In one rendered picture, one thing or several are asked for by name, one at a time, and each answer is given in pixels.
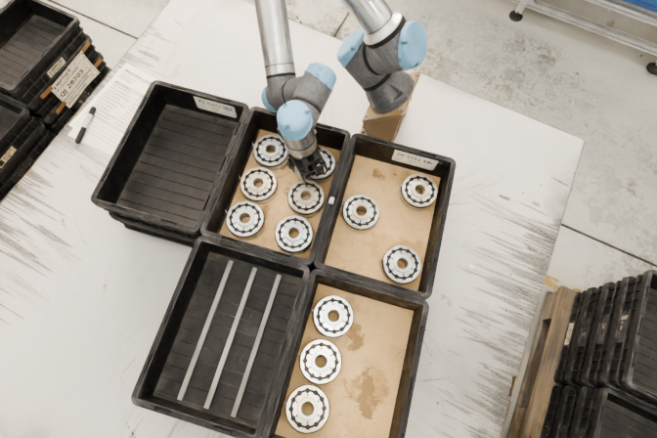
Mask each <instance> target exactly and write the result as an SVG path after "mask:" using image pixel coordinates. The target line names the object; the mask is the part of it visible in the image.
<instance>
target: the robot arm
mask: <svg viewBox="0 0 657 438"><path fill-rule="evenodd" d="M340 2H341V3H342V4H343V6H344V7H345V8H346V9H347V11H348V12H349V13H350V15H351V16H352V17H353V19H354V20H355V21H356V22H357V24H358V25H359V26H360V28H358V29H356V30H355V31H353V32H352V33H351V34H350V35H349V36H348V37H347V38H346V39H345V40H344V42H343V43H342V44H341V46H340V47H339V49H338V52H337V60H338V61H339V62H340V63H341V65H342V67H343V68H345V69H346V70H347V72H348V73H349V74H350V75H351V76H352V77H353V78H354V80H355V81H356V82H357V83H358V84H359V85H360V86H361V87H362V89H363V90H364V91H365V93H366V95H367V98H368V101H369V103H370V106H371V107H372V109H373V110H374V111H375V112H376V113H379V114H385V113H389V112H391V111H393V110H395V109H397V108H398V107H399V106H400V105H402V104H403V103H404V102H405V101H407V99H408V98H409V97H410V95H411V94H412V92H413V90H414V86H415V82H414V80H413V79H412V77H411V76H410V75H409V74H408V73H407V72H405V71H403V70H409V69H410V68H414V67H417V66H419V65H420V64H421V63H422V62H423V60H424V58H425V55H426V51H427V37H426V32H425V30H424V28H423V26H422V24H421V23H420V22H418V21H408V22H407V20H406V19H405V17H404V16H403V14H402V13H401V12H400V11H397V10H391V9H390V7H389V6H388V4H387V3H386V2H385V0H340ZM254 3H255V10H256V16H257V22H258V28H259V35H260V42H261V48H262V55H263V61H264V67H265V74H266V80H267V86H265V87H264V89H263V91H262V94H261V100H262V103H263V105H264V107H265V108H266V109H267V110H269V111H272V112H277V121H278V128H277V131H278V133H279V135H280V136H281V138H282V139H283V140H284V141H285V146H286V148H287V150H288V152H289V155H288V156H289V158H288V159H287V163H286V164H287V166H288V168H289V169H291V170H292V171H293V173H294V174H296V175H297V176H299V178H300V179H301V181H302V182H303V184H304V185H306V182H305V179H304V177H306V179H308V178H309V177H311V175H312V176H314V175H316V174H317V173H318V175H321V174H322V173H324V172H325V173H326V171H328V167H327V164H326V162H325V160H324V159H323V157H322V156H321V154H320V152H321V151H322V150H321V148H320V147H319V146H318V145H317V139H316V133H317V131H316V130H315V126H316V124H317V122H318V120H319V118H320V115H321V113H322V111H323V109H324V107H325V105H326V103H327V101H328V99H329V95H330V93H332V89H333V86H334V84H335V82H336V75H335V73H334V71H333V70H332V69H331V68H330V67H329V66H326V65H324V64H322V63H311V64H309V65H308V67H307V69H305V71H304V74H303V75H302V76H298V77H296V74H295V67H294V59H293V53H292V46H291V39H290V31H289V24H288V17H287V10H286V2H285V0H254ZM324 168H325V169H326V171H325V170H324ZM315 171H316V172H317V173H316V172H315Z"/></svg>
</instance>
